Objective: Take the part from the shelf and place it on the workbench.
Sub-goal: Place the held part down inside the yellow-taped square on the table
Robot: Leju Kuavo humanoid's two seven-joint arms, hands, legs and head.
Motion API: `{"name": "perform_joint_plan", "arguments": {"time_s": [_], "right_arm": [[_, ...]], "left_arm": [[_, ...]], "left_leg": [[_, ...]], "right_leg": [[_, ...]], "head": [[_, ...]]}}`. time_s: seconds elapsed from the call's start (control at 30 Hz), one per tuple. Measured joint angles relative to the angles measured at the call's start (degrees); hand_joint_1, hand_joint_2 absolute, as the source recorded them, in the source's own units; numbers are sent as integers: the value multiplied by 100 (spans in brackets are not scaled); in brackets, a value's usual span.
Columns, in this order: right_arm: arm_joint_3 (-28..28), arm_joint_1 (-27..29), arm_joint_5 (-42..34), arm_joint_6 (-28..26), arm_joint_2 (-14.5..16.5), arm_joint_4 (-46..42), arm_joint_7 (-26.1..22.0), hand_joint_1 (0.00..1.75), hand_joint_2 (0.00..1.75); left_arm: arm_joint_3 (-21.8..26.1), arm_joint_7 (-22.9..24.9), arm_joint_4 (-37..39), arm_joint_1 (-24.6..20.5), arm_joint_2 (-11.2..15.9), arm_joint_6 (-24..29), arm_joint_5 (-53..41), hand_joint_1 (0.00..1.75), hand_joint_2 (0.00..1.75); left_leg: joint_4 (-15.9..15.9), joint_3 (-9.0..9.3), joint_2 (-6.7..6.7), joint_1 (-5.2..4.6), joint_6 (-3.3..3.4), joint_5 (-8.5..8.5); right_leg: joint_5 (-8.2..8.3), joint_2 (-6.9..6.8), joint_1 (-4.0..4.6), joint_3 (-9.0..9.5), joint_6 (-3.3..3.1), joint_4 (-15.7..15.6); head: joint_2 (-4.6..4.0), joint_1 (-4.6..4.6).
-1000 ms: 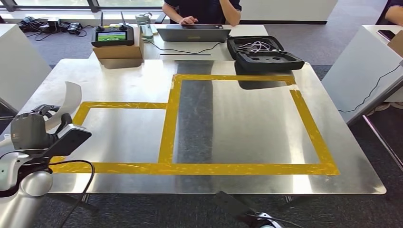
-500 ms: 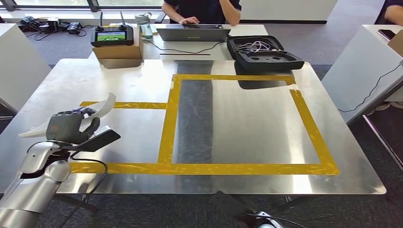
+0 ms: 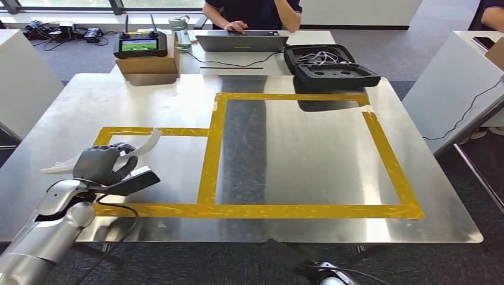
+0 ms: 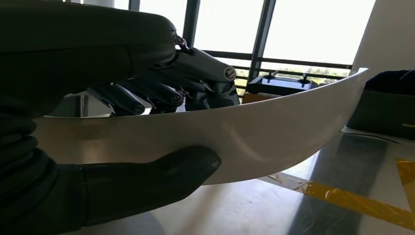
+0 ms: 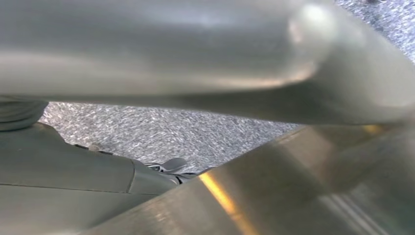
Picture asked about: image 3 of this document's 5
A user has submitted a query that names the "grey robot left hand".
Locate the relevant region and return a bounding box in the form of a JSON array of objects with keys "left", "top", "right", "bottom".
[{"left": 73, "top": 142, "right": 139, "bottom": 187}]

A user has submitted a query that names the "person's hand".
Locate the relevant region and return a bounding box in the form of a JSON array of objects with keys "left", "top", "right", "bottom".
[{"left": 223, "top": 20, "right": 249, "bottom": 33}]

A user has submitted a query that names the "white curved plastic part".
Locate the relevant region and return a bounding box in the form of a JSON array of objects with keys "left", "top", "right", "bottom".
[{"left": 40, "top": 128, "right": 162, "bottom": 176}]

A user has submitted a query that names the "grey laptop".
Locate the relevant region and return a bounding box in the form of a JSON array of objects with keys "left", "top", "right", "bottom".
[{"left": 196, "top": 30, "right": 289, "bottom": 53}]

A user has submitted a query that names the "pale green water bottle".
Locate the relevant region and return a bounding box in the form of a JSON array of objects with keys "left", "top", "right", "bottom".
[{"left": 168, "top": 15, "right": 193, "bottom": 51}]

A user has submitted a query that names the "steel table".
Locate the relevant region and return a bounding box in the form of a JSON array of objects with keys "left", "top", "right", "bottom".
[
  {"left": 0, "top": 72, "right": 484, "bottom": 255},
  {"left": 0, "top": 122, "right": 23, "bottom": 151}
]

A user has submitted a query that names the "cardboard box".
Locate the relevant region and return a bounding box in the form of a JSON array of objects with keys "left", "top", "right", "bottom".
[
  {"left": 485, "top": 37, "right": 504, "bottom": 72},
  {"left": 115, "top": 33, "right": 181, "bottom": 75}
]

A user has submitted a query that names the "black remote controller with screen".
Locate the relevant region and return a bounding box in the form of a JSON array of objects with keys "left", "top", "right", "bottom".
[{"left": 113, "top": 15, "right": 168, "bottom": 60}]

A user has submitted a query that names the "black foam-lined case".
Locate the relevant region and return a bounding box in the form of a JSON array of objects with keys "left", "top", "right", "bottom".
[{"left": 283, "top": 44, "right": 382, "bottom": 89}]

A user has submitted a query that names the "yellow table tape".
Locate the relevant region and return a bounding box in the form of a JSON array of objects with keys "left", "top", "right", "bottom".
[{"left": 93, "top": 92, "right": 425, "bottom": 220}]

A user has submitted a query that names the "black smartphone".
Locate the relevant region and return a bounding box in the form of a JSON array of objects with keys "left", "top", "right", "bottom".
[{"left": 471, "top": 36, "right": 496, "bottom": 51}]

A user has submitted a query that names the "black cable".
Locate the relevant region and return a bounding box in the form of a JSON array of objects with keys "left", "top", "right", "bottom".
[
  {"left": 73, "top": 192, "right": 140, "bottom": 285},
  {"left": 179, "top": 49, "right": 284, "bottom": 68},
  {"left": 423, "top": 78, "right": 504, "bottom": 141}
]

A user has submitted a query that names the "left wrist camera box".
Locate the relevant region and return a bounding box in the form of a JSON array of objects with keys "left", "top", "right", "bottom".
[{"left": 94, "top": 166, "right": 162, "bottom": 197}]

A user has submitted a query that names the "white coiled cable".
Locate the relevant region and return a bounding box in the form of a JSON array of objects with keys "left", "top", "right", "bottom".
[{"left": 296, "top": 50, "right": 352, "bottom": 67}]

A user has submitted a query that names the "dark window frame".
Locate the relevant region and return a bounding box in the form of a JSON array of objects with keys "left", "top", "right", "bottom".
[{"left": 0, "top": 0, "right": 206, "bottom": 15}]

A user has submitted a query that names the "steel table frame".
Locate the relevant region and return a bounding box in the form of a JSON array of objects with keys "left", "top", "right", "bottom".
[{"left": 452, "top": 143, "right": 504, "bottom": 213}]

